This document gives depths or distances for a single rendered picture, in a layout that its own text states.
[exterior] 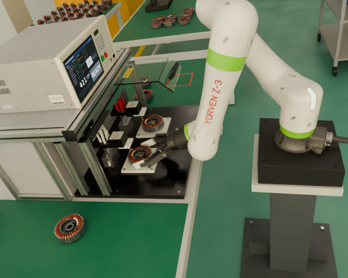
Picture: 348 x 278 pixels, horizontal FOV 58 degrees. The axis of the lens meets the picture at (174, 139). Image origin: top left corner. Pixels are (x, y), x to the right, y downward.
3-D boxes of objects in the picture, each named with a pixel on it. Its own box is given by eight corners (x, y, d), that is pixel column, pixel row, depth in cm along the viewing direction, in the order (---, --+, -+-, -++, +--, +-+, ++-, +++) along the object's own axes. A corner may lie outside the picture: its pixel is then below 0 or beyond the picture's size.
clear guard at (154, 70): (182, 67, 154) (179, 55, 150) (173, 92, 135) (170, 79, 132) (120, 72, 162) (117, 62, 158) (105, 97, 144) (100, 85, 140)
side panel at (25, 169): (74, 196, 133) (41, 137, 114) (72, 201, 131) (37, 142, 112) (19, 194, 140) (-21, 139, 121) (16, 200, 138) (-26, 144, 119)
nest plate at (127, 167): (161, 149, 144) (161, 147, 143) (154, 172, 132) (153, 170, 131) (131, 150, 147) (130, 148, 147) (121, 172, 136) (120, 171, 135)
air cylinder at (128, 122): (133, 124, 164) (131, 116, 161) (130, 133, 158) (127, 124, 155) (125, 125, 165) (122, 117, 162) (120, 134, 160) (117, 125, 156)
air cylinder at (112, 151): (120, 155, 146) (116, 146, 142) (115, 167, 140) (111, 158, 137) (110, 156, 147) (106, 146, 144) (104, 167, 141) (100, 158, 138)
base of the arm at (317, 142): (348, 137, 119) (352, 124, 116) (347, 162, 109) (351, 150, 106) (278, 126, 129) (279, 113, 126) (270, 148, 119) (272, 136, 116)
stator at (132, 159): (156, 150, 142) (154, 144, 140) (150, 167, 133) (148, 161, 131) (133, 150, 145) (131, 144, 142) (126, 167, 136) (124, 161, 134)
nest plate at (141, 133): (170, 119, 162) (170, 117, 161) (165, 137, 151) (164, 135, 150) (143, 120, 166) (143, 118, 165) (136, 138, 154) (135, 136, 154)
